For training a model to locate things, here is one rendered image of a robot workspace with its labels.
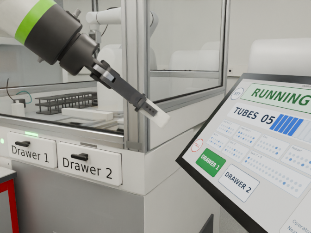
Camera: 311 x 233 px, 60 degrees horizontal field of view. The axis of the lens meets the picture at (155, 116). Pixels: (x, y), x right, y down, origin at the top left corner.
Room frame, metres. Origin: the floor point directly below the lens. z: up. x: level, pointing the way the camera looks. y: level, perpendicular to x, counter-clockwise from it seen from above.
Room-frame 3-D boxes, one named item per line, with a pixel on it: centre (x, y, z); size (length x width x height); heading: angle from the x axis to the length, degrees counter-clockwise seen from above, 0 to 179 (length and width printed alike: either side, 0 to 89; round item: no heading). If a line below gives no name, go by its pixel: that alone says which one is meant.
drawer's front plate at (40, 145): (1.07, 0.52, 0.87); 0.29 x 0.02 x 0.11; 61
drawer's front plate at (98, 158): (0.92, 0.24, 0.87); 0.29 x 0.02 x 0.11; 61
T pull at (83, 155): (0.90, 0.26, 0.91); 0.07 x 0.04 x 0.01; 61
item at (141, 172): (1.48, 0.25, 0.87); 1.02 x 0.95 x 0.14; 61
